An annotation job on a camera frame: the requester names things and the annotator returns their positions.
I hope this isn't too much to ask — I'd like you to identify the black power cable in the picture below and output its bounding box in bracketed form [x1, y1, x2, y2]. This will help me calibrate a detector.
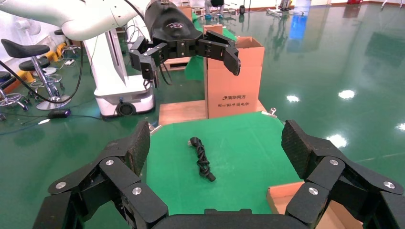
[189, 136, 217, 183]

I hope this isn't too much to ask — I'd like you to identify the green table cloth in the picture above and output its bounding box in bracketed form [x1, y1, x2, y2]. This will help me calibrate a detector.
[144, 111, 303, 216]

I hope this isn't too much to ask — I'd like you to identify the flat open cardboard box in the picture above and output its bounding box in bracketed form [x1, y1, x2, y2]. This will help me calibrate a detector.
[266, 181, 364, 229]

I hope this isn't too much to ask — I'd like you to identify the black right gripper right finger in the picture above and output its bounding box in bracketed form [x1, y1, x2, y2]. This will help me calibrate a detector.
[281, 119, 405, 229]

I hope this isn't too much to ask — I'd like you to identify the small brown cardboard box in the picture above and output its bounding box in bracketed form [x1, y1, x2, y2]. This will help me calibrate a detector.
[202, 24, 224, 36]

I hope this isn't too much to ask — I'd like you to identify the black round seat stool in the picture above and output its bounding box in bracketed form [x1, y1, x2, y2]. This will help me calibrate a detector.
[18, 58, 58, 78]
[53, 29, 81, 57]
[0, 71, 30, 112]

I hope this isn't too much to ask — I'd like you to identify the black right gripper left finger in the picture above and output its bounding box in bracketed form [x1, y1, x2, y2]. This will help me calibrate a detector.
[32, 120, 169, 229]

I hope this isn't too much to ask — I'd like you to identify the white floor fan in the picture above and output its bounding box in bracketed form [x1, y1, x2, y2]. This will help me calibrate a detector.
[14, 17, 42, 38]

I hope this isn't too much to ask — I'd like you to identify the black power adapter brick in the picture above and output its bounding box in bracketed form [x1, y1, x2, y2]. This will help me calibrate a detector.
[47, 108, 72, 120]

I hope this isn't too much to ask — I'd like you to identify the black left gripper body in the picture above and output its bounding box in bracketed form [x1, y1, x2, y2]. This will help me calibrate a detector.
[144, 0, 204, 61]

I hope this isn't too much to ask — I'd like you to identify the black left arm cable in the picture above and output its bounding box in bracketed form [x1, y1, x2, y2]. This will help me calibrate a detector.
[0, 41, 85, 105]

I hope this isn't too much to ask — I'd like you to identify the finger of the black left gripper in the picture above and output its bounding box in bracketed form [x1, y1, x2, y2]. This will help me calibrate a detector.
[128, 35, 168, 88]
[197, 30, 242, 76]

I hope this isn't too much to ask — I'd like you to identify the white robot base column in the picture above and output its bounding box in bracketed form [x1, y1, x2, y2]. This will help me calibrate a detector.
[84, 16, 156, 118]

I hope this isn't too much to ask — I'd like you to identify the tall printed cardboard box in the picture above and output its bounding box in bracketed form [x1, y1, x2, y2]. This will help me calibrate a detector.
[204, 36, 266, 120]

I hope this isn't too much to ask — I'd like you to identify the black saddle seat stool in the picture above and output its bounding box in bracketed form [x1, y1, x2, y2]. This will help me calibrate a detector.
[0, 38, 72, 111]

